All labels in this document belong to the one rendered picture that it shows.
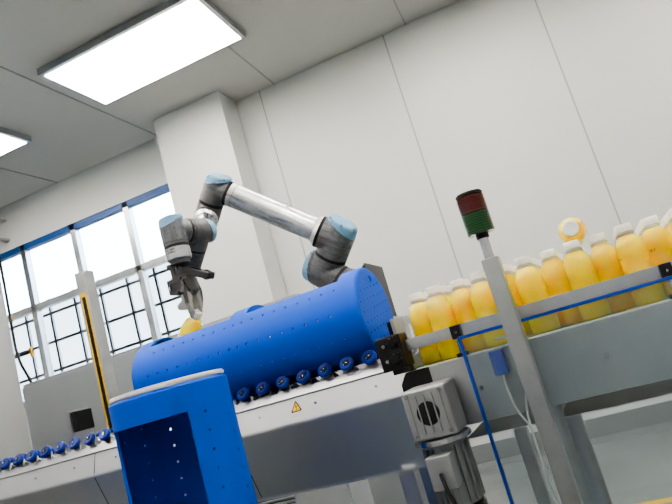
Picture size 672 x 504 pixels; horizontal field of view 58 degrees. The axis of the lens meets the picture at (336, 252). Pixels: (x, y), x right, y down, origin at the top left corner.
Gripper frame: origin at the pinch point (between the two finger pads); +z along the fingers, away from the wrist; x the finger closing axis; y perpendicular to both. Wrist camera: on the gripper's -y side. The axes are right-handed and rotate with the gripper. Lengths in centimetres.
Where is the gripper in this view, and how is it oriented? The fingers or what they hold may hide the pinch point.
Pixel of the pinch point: (197, 313)
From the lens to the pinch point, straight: 219.6
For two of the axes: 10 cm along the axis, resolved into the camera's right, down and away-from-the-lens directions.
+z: 2.7, 9.5, -1.7
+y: -8.7, 3.2, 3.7
